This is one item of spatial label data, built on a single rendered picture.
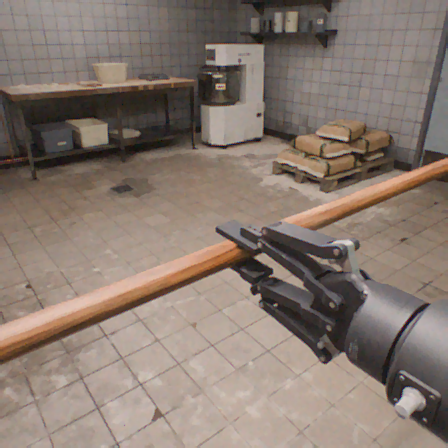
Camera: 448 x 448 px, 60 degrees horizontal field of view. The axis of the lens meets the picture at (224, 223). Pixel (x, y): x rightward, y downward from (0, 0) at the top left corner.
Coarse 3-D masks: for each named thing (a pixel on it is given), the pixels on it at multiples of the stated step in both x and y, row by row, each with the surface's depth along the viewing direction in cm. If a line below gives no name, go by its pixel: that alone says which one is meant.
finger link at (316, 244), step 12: (264, 228) 39; (276, 228) 38; (288, 228) 38; (300, 228) 38; (276, 240) 38; (288, 240) 37; (300, 240) 35; (312, 240) 35; (324, 240) 35; (312, 252) 35; (324, 252) 33; (336, 252) 32
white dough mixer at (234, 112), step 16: (208, 48) 500; (224, 48) 487; (240, 48) 500; (256, 48) 515; (208, 64) 509; (224, 64) 495; (240, 64) 509; (256, 64) 523; (208, 80) 497; (224, 80) 495; (240, 80) 532; (256, 80) 532; (208, 96) 506; (224, 96) 503; (240, 96) 540; (256, 96) 542; (208, 112) 519; (224, 112) 514; (240, 112) 531; (256, 112) 549; (208, 128) 529; (224, 128) 524; (240, 128) 541; (256, 128) 559; (224, 144) 533
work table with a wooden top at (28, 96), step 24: (24, 96) 386; (48, 96) 400; (72, 96) 417; (96, 96) 433; (120, 96) 450; (192, 96) 507; (120, 120) 459; (168, 120) 576; (192, 120) 521; (24, 144) 469; (120, 144) 471; (192, 144) 536
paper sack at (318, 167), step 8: (304, 160) 400; (312, 160) 394; (320, 160) 389; (328, 160) 388; (336, 160) 389; (344, 160) 393; (352, 160) 400; (304, 168) 397; (312, 168) 390; (320, 168) 383; (328, 168) 382; (336, 168) 390; (344, 168) 397; (352, 168) 405; (320, 176) 382
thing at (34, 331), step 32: (384, 192) 60; (320, 224) 51; (192, 256) 41; (224, 256) 42; (128, 288) 36; (160, 288) 37; (32, 320) 31; (64, 320) 32; (96, 320) 34; (0, 352) 30
